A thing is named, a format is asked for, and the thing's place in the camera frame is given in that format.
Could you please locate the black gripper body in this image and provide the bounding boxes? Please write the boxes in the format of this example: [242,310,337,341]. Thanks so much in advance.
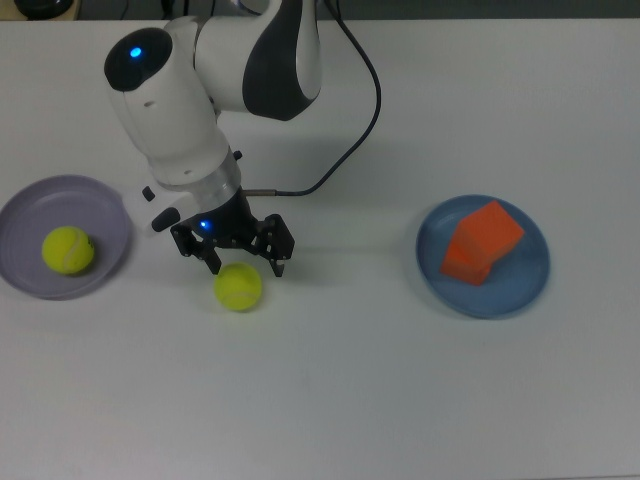
[197,188,261,254]

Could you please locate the yellow tennis ball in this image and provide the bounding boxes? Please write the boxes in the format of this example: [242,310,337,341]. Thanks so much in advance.
[213,262,263,313]
[41,225,96,276]

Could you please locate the orange foam cube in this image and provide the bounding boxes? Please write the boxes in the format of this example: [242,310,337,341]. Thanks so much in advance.
[452,199,526,264]
[439,243,495,288]

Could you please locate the purple plate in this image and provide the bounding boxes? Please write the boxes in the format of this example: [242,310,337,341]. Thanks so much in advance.
[0,173,134,301]

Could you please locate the blue plate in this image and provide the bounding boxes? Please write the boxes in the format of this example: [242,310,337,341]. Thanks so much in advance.
[416,193,553,320]

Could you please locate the black round object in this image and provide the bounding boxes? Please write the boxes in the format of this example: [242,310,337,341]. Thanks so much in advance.
[13,0,75,16]

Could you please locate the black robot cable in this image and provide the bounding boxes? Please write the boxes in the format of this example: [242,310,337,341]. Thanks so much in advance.
[243,0,383,197]

